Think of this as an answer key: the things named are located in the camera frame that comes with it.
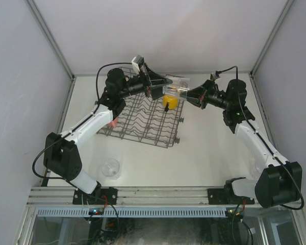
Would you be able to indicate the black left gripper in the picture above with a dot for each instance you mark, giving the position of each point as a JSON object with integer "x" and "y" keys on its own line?
{"x": 148, "y": 83}

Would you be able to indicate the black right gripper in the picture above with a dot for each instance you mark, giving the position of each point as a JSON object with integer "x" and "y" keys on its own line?
{"x": 203, "y": 95}

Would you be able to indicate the clear glass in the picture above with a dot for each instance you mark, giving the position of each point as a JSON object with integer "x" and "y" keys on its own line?
{"x": 111, "y": 168}
{"x": 178, "y": 88}
{"x": 254, "y": 169}

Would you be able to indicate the yellow mug black handle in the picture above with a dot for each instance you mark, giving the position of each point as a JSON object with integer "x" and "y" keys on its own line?
{"x": 170, "y": 102}

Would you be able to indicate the grey wire dish rack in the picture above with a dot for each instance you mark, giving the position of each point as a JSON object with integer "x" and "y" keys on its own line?
{"x": 144, "y": 120}

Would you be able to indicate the pink ceramic cup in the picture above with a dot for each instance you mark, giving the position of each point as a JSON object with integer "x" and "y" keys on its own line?
{"x": 113, "y": 123}

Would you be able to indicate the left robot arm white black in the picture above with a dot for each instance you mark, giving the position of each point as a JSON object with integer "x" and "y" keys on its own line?
{"x": 61, "y": 154}

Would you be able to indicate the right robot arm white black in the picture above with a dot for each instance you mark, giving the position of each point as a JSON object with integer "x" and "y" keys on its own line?
{"x": 279, "y": 183}

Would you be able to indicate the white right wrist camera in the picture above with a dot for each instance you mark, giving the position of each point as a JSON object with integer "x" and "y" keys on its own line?
{"x": 213, "y": 77}

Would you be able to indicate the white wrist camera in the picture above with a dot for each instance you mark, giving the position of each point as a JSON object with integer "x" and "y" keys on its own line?
{"x": 137, "y": 63}
{"x": 213, "y": 77}

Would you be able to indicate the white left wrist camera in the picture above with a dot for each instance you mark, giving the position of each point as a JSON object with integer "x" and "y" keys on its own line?
{"x": 137, "y": 63}

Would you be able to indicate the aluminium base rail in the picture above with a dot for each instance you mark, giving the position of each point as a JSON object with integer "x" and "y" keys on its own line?
{"x": 137, "y": 196}

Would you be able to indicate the blue slotted cable duct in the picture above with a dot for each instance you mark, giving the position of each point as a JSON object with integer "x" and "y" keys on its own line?
{"x": 134, "y": 212}

